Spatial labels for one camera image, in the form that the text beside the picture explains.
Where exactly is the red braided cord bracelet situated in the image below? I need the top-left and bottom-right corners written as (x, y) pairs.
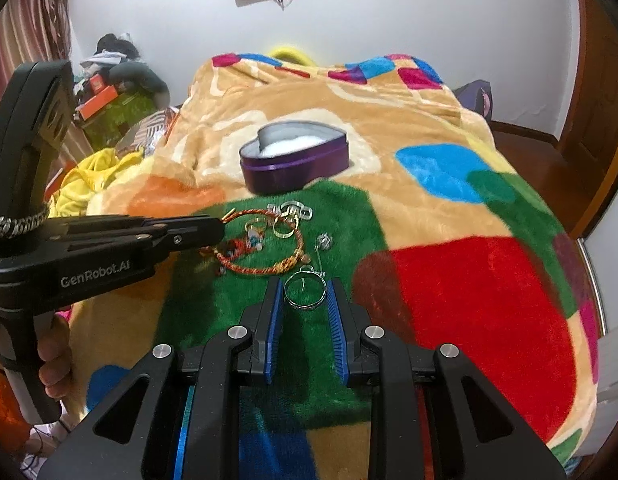
top-left (200, 208), bottom-right (313, 276)

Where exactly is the patterned pillow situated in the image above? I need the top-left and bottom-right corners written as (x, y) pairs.
top-left (115, 106), bottom-right (180, 157)

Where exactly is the pile of dark clothes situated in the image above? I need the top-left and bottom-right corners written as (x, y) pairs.
top-left (80, 32), bottom-right (170, 108)

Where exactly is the orange box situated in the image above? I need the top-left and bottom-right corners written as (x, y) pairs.
top-left (77, 84), bottom-right (118, 122)

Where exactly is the dark bag behind bed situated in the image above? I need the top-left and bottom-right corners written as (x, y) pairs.
top-left (452, 79), bottom-right (494, 122)

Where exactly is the striped curtain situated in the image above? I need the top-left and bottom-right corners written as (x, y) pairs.
top-left (0, 0), bottom-right (70, 99)

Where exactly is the yellow foam tube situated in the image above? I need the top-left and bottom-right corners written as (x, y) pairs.
top-left (268, 44), bottom-right (317, 66)

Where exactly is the yellow cloth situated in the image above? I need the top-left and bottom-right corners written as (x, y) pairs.
top-left (48, 148), bottom-right (143, 218)

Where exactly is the red knotted charm tassel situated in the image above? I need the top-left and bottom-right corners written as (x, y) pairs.
top-left (213, 237), bottom-right (263, 275)

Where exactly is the green patterned cloth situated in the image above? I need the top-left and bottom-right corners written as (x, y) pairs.
top-left (82, 91), bottom-right (157, 152)

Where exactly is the person's left hand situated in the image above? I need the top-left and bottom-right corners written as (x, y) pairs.
top-left (38, 314), bottom-right (72, 400)

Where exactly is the purple heart-shaped tin box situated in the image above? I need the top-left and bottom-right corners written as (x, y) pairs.
top-left (239, 120), bottom-right (349, 195)

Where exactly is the gold ring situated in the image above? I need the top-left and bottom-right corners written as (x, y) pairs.
top-left (271, 214), bottom-right (302, 240)

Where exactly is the brown wooden door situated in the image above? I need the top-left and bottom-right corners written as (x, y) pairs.
top-left (559, 0), bottom-right (618, 238)

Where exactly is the colourful patchwork fleece blanket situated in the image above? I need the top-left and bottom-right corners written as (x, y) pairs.
top-left (66, 54), bottom-right (598, 479)

